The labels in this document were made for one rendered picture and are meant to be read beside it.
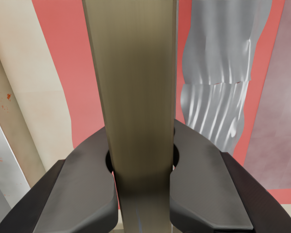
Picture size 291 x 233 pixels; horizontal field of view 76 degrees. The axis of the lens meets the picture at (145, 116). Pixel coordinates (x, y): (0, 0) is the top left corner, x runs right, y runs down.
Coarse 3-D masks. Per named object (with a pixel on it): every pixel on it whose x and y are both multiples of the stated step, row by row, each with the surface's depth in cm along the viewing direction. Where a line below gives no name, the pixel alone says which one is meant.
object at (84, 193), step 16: (80, 144) 11; (96, 144) 10; (80, 160) 9; (96, 160) 9; (64, 176) 8; (80, 176) 8; (96, 176) 8; (112, 176) 8; (64, 192) 8; (80, 192) 8; (96, 192) 8; (112, 192) 7; (48, 208) 7; (64, 208) 7; (80, 208) 7; (96, 208) 7; (112, 208) 7; (48, 224) 6; (64, 224) 6; (80, 224) 6; (96, 224) 7; (112, 224) 8
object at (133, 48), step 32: (96, 0) 5; (128, 0) 5; (160, 0) 5; (96, 32) 6; (128, 32) 6; (160, 32) 6; (96, 64) 6; (128, 64) 6; (160, 64) 6; (128, 96) 7; (160, 96) 7; (128, 128) 7; (160, 128) 8; (128, 160) 8; (160, 160) 8; (128, 192) 9; (160, 192) 9; (128, 224) 11; (160, 224) 11
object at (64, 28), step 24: (48, 0) 16; (72, 0) 16; (288, 0) 16; (48, 24) 17; (72, 24) 17; (288, 24) 17; (48, 48) 18; (72, 48) 18; (264, 48) 18; (288, 48) 18; (72, 72) 19; (264, 72) 19; (288, 72) 19
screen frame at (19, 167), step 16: (0, 64) 19; (0, 80) 19; (0, 96) 19; (0, 112) 18; (16, 112) 21; (0, 128) 18; (16, 128) 20; (0, 144) 19; (16, 144) 20; (32, 144) 23; (0, 160) 20; (16, 160) 20; (32, 160) 23; (0, 176) 21; (16, 176) 21; (32, 176) 23; (16, 192) 23
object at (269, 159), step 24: (72, 96) 21; (96, 96) 21; (264, 96) 21; (288, 96) 21; (72, 120) 22; (96, 120) 22; (264, 120) 22; (288, 120) 22; (240, 144) 24; (264, 144) 24; (288, 144) 24; (264, 168) 26; (288, 168) 26; (288, 192) 28
